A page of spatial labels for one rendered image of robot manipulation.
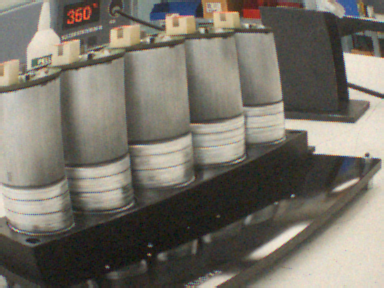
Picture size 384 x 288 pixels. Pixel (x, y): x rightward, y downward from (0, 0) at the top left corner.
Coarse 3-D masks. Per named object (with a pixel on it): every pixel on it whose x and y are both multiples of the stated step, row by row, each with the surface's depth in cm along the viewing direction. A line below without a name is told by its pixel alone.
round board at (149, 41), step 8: (144, 40) 23; (152, 40) 23; (160, 40) 23; (168, 40) 23; (176, 40) 23; (184, 40) 23; (104, 48) 23; (112, 48) 23; (120, 48) 23; (128, 48) 23; (136, 48) 23
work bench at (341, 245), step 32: (352, 64) 70; (352, 96) 50; (288, 128) 41; (320, 128) 40; (352, 128) 40; (0, 192) 31; (352, 224) 24; (288, 256) 22; (320, 256) 22; (352, 256) 21
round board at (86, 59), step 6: (84, 54) 21; (90, 54) 21; (96, 54) 22; (114, 54) 21; (120, 54) 21; (84, 60) 21; (90, 60) 20; (96, 60) 20; (102, 60) 21; (48, 66) 21; (54, 66) 21; (60, 66) 20; (66, 66) 20; (72, 66) 20; (78, 66) 20
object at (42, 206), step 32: (0, 96) 18; (32, 96) 18; (0, 128) 19; (32, 128) 18; (0, 160) 19; (32, 160) 19; (32, 192) 19; (64, 192) 20; (32, 224) 19; (64, 224) 19
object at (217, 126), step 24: (192, 48) 25; (216, 48) 25; (192, 72) 25; (216, 72) 25; (192, 96) 25; (216, 96) 25; (240, 96) 26; (192, 120) 25; (216, 120) 25; (240, 120) 26; (192, 144) 26; (216, 144) 26; (240, 144) 26
